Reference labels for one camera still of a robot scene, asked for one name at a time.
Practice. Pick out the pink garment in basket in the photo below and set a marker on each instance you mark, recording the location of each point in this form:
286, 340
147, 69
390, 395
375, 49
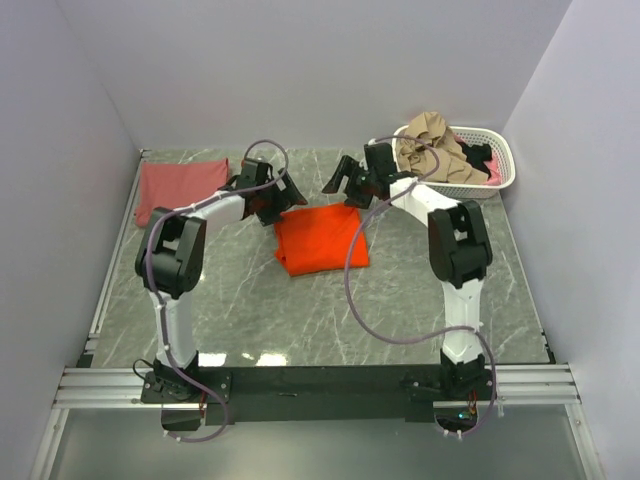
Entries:
495, 178

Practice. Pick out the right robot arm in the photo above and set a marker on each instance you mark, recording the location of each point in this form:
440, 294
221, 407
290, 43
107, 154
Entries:
459, 252

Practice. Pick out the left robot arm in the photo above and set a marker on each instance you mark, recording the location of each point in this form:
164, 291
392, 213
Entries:
171, 257

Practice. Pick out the orange t-shirt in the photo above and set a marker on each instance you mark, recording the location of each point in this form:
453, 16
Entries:
316, 239

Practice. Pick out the black garment in basket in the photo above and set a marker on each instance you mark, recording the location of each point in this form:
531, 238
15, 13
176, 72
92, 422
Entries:
478, 156

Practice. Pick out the folded pink t-shirt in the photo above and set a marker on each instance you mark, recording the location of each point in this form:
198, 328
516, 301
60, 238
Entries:
177, 185

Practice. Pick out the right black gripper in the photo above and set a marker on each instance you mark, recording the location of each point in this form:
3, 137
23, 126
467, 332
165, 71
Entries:
353, 176

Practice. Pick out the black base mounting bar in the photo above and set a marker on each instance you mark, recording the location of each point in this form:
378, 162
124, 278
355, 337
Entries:
298, 393

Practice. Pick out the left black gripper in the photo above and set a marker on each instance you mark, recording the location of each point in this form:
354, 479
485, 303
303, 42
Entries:
275, 201

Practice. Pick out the beige crumpled t-shirt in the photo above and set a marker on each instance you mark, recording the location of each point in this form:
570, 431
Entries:
434, 153

